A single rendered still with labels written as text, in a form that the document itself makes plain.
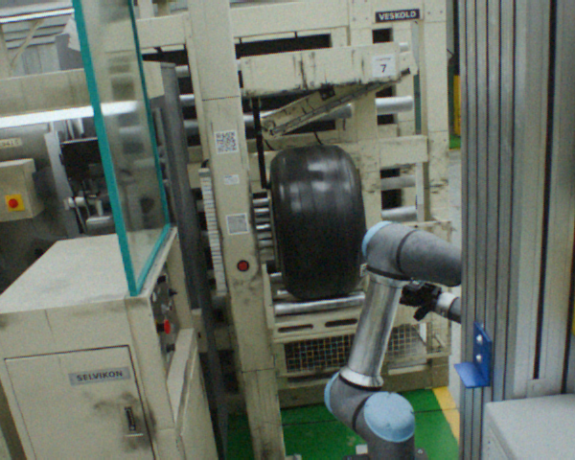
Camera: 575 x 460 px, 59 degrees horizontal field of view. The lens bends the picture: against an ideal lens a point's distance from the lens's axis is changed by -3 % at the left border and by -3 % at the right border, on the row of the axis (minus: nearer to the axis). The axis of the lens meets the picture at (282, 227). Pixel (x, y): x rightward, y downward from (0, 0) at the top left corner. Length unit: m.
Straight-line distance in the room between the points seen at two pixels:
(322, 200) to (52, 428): 1.00
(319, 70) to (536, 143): 1.39
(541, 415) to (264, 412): 1.50
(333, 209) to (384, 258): 0.43
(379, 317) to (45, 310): 0.80
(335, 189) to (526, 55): 1.07
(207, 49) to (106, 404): 1.10
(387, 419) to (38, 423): 0.86
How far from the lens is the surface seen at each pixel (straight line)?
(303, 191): 1.68
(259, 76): 2.02
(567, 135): 0.75
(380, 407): 1.31
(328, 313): 1.91
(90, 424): 1.45
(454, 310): 1.61
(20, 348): 1.38
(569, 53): 0.74
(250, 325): 1.99
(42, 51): 12.12
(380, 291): 1.31
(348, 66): 2.05
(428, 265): 1.22
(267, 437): 2.27
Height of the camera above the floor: 1.74
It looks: 17 degrees down
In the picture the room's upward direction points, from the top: 6 degrees counter-clockwise
